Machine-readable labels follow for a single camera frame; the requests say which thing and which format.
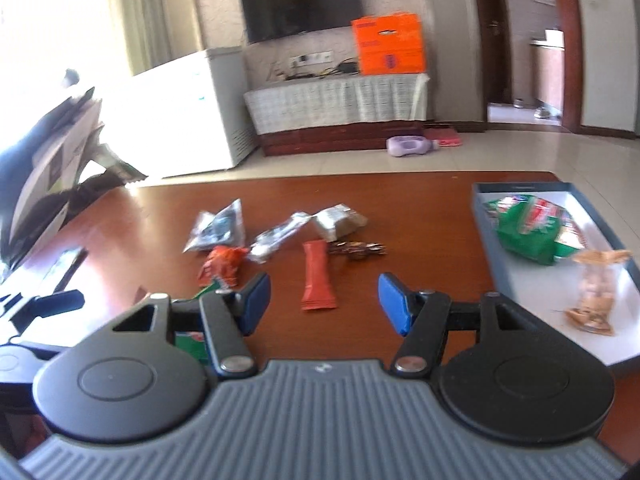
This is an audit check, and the white wall socket strip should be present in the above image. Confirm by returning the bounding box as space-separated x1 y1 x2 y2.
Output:
289 51 335 67

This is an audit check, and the printed snack bag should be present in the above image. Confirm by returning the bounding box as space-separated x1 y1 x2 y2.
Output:
172 285 213 365

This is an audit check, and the brown candy wrapper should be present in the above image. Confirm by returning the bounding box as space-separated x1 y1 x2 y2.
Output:
327 241 388 262

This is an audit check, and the white chest freezer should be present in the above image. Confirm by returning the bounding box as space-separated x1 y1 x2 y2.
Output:
107 46 259 179

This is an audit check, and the pale curtain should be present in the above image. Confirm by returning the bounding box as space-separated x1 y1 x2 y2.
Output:
102 0 211 78

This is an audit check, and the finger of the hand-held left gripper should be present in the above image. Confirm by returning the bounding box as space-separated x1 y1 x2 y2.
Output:
0 289 86 328

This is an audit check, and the grey shallow box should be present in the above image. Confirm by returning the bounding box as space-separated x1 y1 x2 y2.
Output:
472 181 640 366

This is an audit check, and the clear long snack packet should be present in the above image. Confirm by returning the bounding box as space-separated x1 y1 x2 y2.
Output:
247 211 313 264

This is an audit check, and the orange cardboard box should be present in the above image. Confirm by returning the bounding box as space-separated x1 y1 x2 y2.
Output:
351 11 427 76

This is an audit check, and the black wall television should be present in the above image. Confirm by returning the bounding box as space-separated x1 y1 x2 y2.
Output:
237 0 365 45

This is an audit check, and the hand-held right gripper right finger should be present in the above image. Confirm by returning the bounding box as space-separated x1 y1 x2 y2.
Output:
378 273 533 380

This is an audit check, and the purple plastic bottle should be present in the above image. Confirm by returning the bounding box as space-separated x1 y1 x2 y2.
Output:
386 135 441 159

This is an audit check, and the pink floor mat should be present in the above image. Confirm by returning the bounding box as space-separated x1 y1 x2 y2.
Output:
425 127 462 149

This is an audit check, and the gold white cake packet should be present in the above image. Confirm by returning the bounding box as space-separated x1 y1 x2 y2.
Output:
313 203 369 241

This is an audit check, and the dark wooden door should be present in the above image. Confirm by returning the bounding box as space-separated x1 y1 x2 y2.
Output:
472 0 514 107

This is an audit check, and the dark wooden television cabinet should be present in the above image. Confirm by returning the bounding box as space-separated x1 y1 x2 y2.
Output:
257 120 437 157

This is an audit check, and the kitchen base cabinet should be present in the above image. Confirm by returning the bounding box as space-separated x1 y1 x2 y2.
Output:
530 30 566 111

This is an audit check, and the red stick snack packet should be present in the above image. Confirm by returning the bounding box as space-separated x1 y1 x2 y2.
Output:
300 240 338 312

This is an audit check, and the printed cardboard carton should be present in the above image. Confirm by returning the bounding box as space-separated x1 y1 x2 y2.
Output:
7 87 106 261

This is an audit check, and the clear dark snack packet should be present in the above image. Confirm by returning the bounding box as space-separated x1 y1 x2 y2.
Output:
182 198 247 254

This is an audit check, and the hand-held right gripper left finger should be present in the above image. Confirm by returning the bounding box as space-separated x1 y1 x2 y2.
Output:
111 272 272 376

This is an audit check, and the orange crinkled snack packet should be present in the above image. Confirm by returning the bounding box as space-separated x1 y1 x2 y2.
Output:
196 246 249 288

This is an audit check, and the pale checked cabinet cloth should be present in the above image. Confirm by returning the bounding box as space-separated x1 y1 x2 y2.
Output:
243 73 431 136

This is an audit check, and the green snack bag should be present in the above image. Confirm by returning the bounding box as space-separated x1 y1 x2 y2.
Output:
487 194 566 267
550 205 594 259

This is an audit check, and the clear peanut packet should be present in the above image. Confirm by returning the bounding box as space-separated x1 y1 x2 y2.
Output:
562 249 632 336

